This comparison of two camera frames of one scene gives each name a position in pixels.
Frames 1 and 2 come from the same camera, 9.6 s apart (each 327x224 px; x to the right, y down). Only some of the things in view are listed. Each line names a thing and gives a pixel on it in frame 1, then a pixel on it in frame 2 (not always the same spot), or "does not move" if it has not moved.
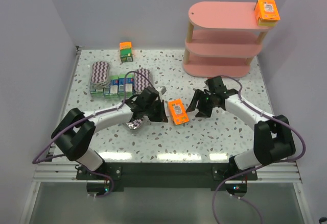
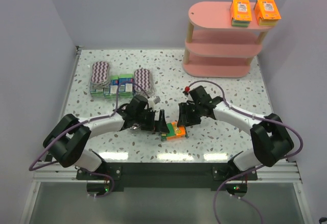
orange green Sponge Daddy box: x=125 y=51 -> x=175 y=132
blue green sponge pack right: x=129 y=82 does not move
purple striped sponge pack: x=99 y=78 does not move
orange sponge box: x=266 y=12 does not move
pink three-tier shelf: x=224 y=38 does not move
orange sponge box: x=178 y=112 -> x=241 y=13
